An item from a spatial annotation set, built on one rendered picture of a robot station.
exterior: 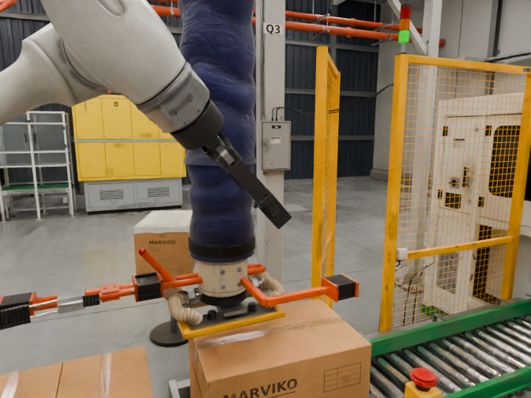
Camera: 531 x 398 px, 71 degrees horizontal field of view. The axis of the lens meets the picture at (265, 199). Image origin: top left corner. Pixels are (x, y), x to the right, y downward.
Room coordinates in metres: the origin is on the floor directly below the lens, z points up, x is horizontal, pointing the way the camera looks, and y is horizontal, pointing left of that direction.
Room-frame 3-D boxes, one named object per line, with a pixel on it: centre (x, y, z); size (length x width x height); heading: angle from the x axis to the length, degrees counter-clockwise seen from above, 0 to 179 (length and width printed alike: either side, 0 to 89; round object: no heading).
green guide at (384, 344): (1.99, -1.02, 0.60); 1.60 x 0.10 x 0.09; 112
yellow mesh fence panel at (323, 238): (2.22, -0.37, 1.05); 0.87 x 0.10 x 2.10; 164
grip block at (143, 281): (1.11, 0.37, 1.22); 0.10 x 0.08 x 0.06; 25
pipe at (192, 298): (1.22, 0.15, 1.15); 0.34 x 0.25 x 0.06; 115
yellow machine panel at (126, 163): (8.36, 2.98, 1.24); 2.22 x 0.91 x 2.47; 111
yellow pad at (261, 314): (1.13, 0.11, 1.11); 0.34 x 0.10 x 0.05; 115
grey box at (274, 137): (2.29, -0.06, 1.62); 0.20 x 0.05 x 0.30; 112
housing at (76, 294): (1.02, 0.57, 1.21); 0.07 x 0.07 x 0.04; 25
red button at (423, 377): (0.92, -0.44, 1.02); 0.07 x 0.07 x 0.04
